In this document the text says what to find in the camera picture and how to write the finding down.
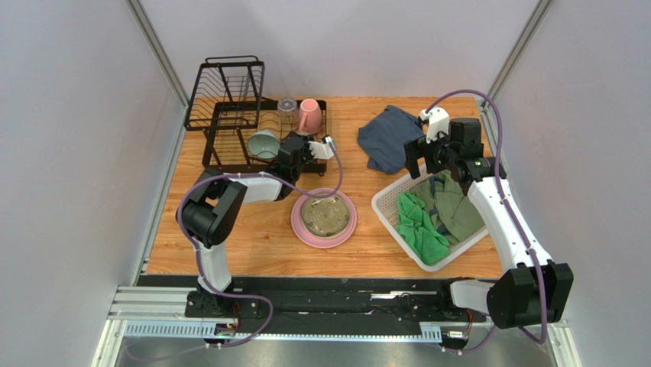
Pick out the folded blue cloth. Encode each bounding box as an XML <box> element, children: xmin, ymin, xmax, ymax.
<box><xmin>357</xmin><ymin>105</ymin><xmax>423</xmax><ymax>174</ymax></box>

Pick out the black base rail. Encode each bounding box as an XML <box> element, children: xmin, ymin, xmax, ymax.
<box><xmin>104</xmin><ymin>274</ymin><xmax>565</xmax><ymax>352</ymax></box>

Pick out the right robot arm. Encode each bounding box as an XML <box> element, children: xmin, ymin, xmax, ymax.
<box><xmin>404</xmin><ymin>116</ymin><xmax>574</xmax><ymax>329</ymax></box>

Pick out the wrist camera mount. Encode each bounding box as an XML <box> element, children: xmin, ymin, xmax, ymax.
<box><xmin>308</xmin><ymin>135</ymin><xmax>336</xmax><ymax>160</ymax></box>
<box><xmin>418</xmin><ymin>106</ymin><xmax>450</xmax><ymax>144</ymax></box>

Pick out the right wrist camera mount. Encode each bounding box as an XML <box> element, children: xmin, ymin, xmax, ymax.
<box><xmin>418</xmin><ymin>106</ymin><xmax>450</xmax><ymax>144</ymax></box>

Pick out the light green bowl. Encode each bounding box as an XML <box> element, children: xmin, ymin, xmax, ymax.
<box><xmin>248</xmin><ymin>130</ymin><xmax>280</xmax><ymax>159</ymax></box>

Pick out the clear glass cup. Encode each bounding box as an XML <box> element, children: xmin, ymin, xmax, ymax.
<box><xmin>277</xmin><ymin>96</ymin><xmax>299</xmax><ymax>125</ymax></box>

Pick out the pink mug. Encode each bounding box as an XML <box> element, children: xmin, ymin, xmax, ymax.
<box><xmin>297</xmin><ymin>99</ymin><xmax>322</xmax><ymax>135</ymax></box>

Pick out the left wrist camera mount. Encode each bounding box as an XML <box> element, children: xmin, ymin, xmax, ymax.
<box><xmin>308</xmin><ymin>135</ymin><xmax>336</xmax><ymax>160</ymax></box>

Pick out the clear glass plate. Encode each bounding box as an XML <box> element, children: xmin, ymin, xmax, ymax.
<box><xmin>300</xmin><ymin>196</ymin><xmax>351</xmax><ymax>237</ymax></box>

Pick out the olive green shirt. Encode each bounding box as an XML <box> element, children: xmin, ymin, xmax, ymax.
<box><xmin>409</xmin><ymin>170</ymin><xmax>484</xmax><ymax>245</ymax></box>

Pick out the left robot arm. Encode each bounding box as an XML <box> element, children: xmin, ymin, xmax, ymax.
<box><xmin>177</xmin><ymin>132</ymin><xmax>315</xmax><ymax>303</ymax></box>

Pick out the cream patterned plate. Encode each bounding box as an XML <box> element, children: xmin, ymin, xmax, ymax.
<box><xmin>300</xmin><ymin>195</ymin><xmax>352</xmax><ymax>240</ymax></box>

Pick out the white plastic basket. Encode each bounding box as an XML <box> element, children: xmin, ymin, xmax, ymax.
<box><xmin>371</xmin><ymin>164</ymin><xmax>488</xmax><ymax>272</ymax></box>

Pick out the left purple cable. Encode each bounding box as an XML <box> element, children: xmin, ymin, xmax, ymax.
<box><xmin>176</xmin><ymin>137</ymin><xmax>345</xmax><ymax>350</ymax></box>

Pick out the black wire dish rack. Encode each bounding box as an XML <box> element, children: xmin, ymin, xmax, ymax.
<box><xmin>184</xmin><ymin>55</ymin><xmax>331</xmax><ymax>173</ymax></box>

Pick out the pink plate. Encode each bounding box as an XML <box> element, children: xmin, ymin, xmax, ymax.
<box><xmin>290</xmin><ymin>192</ymin><xmax>358</xmax><ymax>249</ymax></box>

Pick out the bright green towel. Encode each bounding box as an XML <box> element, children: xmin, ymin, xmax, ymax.
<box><xmin>395</xmin><ymin>192</ymin><xmax>450</xmax><ymax>266</ymax></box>

